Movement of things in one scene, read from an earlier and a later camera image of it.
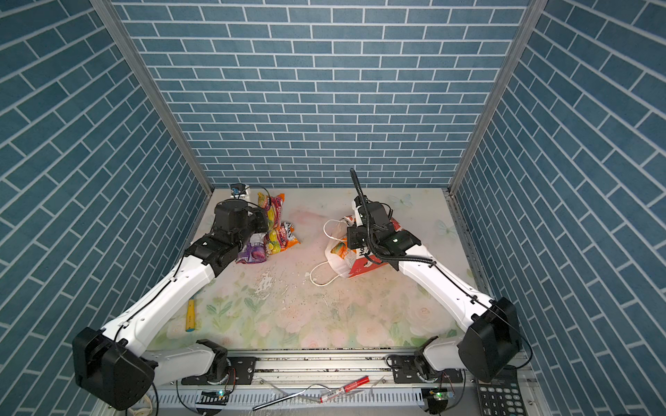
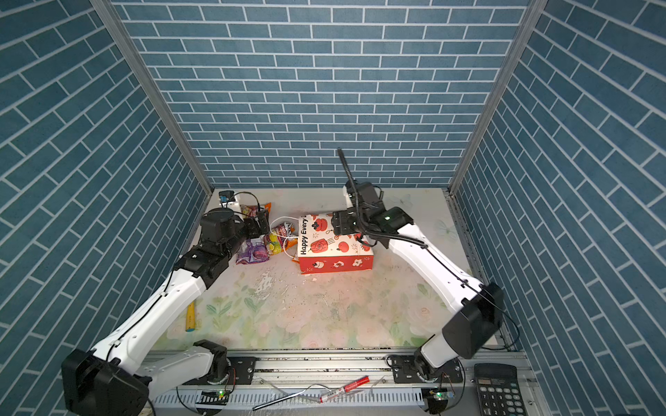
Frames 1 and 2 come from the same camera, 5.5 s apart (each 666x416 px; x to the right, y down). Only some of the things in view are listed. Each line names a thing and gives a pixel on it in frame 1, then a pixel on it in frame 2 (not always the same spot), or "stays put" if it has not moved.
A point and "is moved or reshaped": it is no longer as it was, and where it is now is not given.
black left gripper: (257, 217) stays put
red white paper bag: (350, 262) is moved or reshaped
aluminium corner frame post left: (130, 49) stays put
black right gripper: (352, 240) to (341, 222)
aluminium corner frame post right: (532, 16) stays put
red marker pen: (345, 389) stays put
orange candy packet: (274, 208) is moved or reshaped
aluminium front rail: (321, 379) stays put
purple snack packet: (256, 250) stays put
